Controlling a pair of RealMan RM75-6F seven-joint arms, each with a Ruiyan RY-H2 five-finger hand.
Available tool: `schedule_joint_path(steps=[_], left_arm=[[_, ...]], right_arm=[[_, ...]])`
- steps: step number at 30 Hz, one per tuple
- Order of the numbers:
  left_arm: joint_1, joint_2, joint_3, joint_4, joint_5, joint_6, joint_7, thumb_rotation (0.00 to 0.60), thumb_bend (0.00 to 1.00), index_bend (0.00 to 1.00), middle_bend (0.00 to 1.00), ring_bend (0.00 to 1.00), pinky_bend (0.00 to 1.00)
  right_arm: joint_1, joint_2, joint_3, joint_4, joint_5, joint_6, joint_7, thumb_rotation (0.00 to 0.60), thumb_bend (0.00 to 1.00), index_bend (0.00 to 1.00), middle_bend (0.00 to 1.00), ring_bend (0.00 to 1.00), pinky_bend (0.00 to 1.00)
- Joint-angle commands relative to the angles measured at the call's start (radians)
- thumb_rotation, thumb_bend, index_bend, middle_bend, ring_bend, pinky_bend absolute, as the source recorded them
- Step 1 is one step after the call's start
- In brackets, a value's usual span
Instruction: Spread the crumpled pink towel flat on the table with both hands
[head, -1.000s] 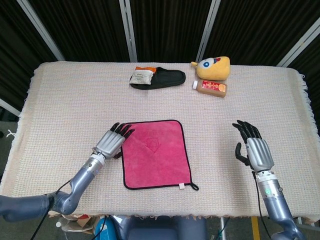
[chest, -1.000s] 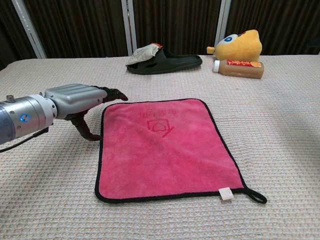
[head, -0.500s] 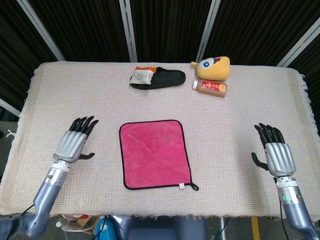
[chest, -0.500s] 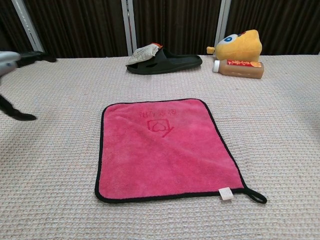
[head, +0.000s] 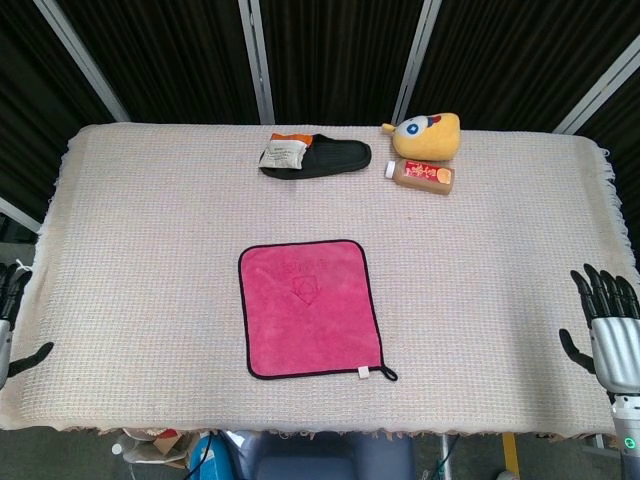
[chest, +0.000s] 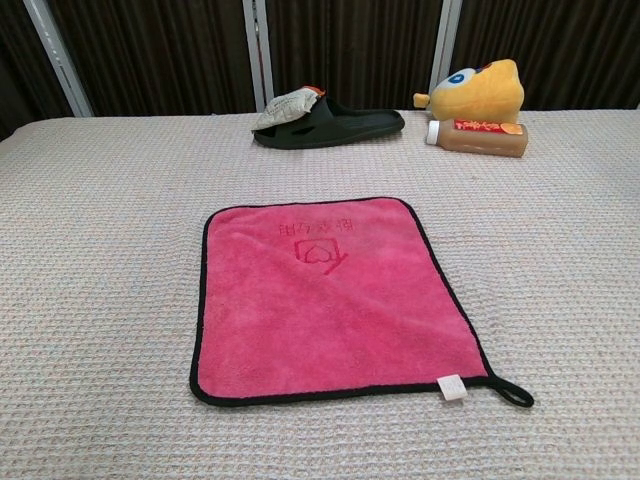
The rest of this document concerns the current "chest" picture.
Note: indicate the beige waffle weave tablecloth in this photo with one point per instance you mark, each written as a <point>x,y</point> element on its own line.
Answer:
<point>100,300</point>

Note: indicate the dark pleated curtain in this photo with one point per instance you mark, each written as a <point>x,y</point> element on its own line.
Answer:
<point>150,50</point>

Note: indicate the yellow plush toy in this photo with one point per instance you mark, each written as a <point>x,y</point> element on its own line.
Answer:
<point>480,95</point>

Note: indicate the white crumpled snack packet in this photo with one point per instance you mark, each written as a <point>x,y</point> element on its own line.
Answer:
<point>285,110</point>

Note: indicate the grey metal frame post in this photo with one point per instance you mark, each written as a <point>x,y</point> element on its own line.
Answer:
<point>445,45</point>
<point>55,55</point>
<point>257,50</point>

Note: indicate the black rubber slipper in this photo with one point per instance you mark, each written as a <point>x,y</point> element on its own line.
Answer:
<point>350,125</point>

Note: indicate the brown juice bottle red label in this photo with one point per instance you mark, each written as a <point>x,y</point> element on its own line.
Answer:
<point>475,142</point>

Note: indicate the pink towel with black trim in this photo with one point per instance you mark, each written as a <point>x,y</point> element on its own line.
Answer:
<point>325,320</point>

